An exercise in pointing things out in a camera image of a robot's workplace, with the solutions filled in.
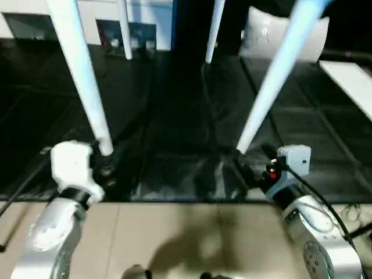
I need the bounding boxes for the black left robot foot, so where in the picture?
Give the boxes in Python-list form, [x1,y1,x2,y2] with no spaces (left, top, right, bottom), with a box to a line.
[123,263,152,279]

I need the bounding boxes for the black metal table leg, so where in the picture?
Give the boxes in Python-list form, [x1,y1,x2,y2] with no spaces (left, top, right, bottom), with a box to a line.
[348,224,372,238]
[0,202,30,253]

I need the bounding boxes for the white flat board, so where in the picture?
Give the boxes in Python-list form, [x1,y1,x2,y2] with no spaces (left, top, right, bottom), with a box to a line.
[317,60,372,122]

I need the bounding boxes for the white pillow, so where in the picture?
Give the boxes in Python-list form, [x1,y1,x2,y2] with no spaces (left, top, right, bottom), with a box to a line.
[238,5,331,64]

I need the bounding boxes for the black box with gold label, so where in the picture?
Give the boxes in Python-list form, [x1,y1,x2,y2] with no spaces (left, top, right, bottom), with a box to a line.
[170,0,252,59]

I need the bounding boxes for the white glass-door cabinet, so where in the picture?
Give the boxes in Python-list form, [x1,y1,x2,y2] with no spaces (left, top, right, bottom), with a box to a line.
[0,0,174,52]

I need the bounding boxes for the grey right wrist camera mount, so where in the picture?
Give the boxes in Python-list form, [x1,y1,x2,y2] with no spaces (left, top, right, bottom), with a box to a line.
[264,144,312,202]

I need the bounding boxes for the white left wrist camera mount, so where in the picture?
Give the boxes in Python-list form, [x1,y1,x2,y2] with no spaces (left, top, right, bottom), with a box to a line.
[49,140,106,206]

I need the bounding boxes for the grey floor cables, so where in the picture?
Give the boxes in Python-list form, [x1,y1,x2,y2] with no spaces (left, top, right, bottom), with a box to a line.
[339,203,367,225]

